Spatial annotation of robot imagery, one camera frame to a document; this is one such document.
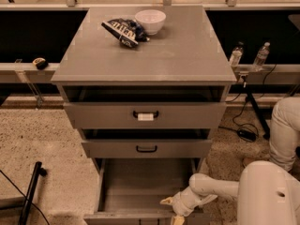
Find black power adapter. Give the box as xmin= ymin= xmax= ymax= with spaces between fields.
xmin=237 ymin=128 xmax=256 ymax=142

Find grey drawer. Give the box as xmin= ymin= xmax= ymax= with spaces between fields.
xmin=82 ymin=140 xmax=212 ymax=158
xmin=83 ymin=158 xmax=196 ymax=225
xmin=64 ymin=102 xmax=226 ymax=129

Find yellow black tape measure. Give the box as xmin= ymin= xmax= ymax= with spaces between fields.
xmin=33 ymin=57 xmax=49 ymax=70

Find clear water bottle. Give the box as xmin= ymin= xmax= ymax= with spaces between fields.
xmin=229 ymin=42 xmax=244 ymax=68
xmin=253 ymin=42 xmax=270 ymax=71

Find person leg light trousers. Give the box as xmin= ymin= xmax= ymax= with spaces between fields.
xmin=269 ymin=97 xmax=300 ymax=172

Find dark snack bag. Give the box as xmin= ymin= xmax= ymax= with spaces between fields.
xmin=101 ymin=18 xmax=150 ymax=48

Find black tripod leg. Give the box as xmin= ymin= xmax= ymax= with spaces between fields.
xmin=244 ymin=85 xmax=270 ymax=140

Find white bowl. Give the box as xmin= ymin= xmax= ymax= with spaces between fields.
xmin=135 ymin=9 xmax=166 ymax=35

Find right clear water bottle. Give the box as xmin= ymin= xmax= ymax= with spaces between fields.
xmin=253 ymin=42 xmax=270 ymax=71

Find left clear water bottle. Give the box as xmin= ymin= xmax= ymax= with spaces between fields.
xmin=229 ymin=42 xmax=244 ymax=68

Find grey top drawer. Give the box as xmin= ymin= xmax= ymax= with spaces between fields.
xmin=64 ymin=102 xmax=226 ymax=129

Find grey middle drawer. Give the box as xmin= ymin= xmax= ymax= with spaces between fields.
xmin=82 ymin=140 xmax=212 ymax=158

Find grey bottom drawer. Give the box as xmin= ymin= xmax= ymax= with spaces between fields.
xmin=83 ymin=158 xmax=196 ymax=225

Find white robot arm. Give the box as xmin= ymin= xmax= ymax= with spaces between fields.
xmin=160 ymin=160 xmax=300 ymax=225

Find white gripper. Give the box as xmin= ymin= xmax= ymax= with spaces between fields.
xmin=159 ymin=187 xmax=205 ymax=225

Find black stand leg left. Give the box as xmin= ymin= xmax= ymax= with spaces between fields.
xmin=18 ymin=161 xmax=47 ymax=225

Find grey drawer cabinet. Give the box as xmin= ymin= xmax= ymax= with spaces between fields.
xmin=50 ymin=5 xmax=237 ymax=173

